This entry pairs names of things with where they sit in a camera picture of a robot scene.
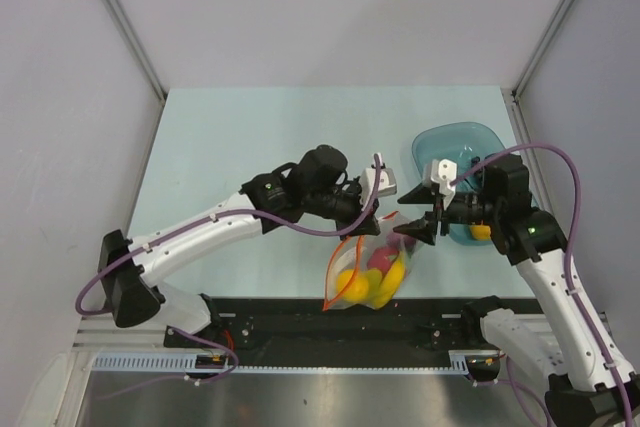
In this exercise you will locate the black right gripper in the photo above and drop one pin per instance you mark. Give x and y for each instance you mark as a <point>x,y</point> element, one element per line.
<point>424,228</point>

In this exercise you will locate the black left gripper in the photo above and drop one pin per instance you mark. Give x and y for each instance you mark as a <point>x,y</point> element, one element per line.
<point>368,226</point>

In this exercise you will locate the purple onion toy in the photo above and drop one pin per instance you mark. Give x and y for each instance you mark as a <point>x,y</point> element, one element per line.
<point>402,242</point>

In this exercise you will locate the red dragon fruit toy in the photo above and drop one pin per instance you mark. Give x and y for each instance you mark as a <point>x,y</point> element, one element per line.
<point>382,259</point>

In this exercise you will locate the clear zip bag orange zipper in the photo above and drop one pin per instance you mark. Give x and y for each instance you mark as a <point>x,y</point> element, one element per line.
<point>353,253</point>

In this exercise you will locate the orange fruit toy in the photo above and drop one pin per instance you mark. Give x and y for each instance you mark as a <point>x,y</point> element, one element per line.
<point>480,232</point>

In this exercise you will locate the yellow banana toy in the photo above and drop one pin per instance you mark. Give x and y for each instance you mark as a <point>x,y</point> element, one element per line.
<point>390,283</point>

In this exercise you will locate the yellow lemon toy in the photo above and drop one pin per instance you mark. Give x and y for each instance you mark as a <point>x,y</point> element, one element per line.
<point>352,287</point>

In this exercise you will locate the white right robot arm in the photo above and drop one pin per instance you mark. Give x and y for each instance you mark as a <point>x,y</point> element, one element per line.
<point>588,381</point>

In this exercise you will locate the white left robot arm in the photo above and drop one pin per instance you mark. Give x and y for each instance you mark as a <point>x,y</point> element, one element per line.
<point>133,271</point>

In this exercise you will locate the teal plastic fruit tray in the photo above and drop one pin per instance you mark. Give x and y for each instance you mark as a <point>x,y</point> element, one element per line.
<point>465,143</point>

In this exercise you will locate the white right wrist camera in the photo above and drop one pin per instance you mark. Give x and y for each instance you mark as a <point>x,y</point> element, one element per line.
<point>438,177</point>

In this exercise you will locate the black table edge rail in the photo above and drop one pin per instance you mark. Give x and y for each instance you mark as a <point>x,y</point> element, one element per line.
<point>406,333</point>

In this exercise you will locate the white slotted cable duct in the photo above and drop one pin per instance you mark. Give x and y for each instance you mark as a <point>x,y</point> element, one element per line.
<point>139,362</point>

